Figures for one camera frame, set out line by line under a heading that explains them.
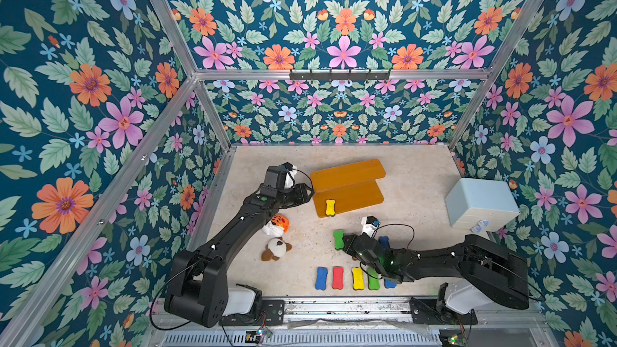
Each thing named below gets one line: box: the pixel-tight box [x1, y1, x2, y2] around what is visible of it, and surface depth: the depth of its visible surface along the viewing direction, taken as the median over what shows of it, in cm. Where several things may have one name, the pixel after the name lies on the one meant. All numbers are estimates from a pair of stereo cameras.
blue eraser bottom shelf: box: [378, 235, 391, 249], surface depth 90 cm
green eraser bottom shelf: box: [333, 229, 345, 250], surface depth 87 cm
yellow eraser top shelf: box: [351, 267, 366, 290], surface depth 80 cm
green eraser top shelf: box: [367, 274, 381, 290], surface depth 80 cm
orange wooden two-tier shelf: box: [310, 158, 387, 218], surface depth 97 cm
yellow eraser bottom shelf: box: [325, 199, 336, 217], surface depth 97 cm
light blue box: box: [445, 177, 521, 233], surface depth 87 cm
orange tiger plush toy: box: [261, 213, 291, 237], surface depth 89 cm
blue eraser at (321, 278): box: [314, 266, 328, 291], surface depth 82 cm
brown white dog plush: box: [261, 236, 293, 262], surface depth 87 cm
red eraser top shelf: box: [332, 265, 344, 290], surface depth 83 cm
